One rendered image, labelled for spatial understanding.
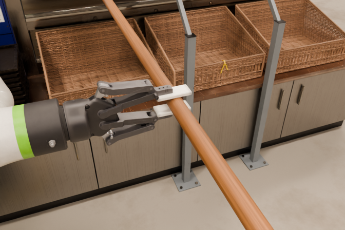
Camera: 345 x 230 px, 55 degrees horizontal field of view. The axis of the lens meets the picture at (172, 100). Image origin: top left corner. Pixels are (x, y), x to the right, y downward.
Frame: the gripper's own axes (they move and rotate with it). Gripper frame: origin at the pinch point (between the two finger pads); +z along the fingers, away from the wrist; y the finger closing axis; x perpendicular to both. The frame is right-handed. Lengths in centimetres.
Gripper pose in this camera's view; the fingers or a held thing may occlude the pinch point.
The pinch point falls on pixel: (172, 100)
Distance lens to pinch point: 65.0
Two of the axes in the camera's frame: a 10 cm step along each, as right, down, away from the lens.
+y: -0.1, 8.2, 5.7
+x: 3.6, 5.3, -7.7
